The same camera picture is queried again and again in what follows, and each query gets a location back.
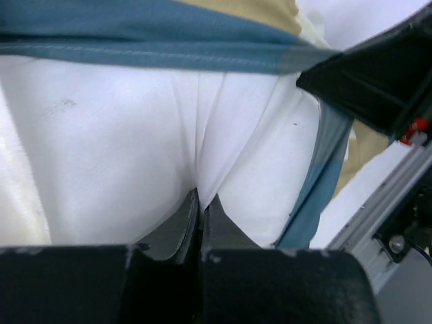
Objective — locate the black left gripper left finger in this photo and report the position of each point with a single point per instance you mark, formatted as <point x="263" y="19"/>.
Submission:
<point x="172" y="239"/>

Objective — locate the white pillow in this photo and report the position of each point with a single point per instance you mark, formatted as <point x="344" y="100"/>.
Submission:
<point x="115" y="150"/>

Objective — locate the aluminium table frame rail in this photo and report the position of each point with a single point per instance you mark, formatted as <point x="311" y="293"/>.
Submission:
<point x="352" y="219"/>

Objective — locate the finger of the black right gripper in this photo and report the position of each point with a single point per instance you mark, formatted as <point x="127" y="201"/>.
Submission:
<point x="385" y="82"/>

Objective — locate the blue beige white patchwork pillowcase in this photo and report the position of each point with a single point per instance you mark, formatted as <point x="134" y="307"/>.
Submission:
<point x="271" y="38"/>

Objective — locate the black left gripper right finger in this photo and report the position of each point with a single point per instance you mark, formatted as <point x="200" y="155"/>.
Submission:
<point x="220" y="232"/>

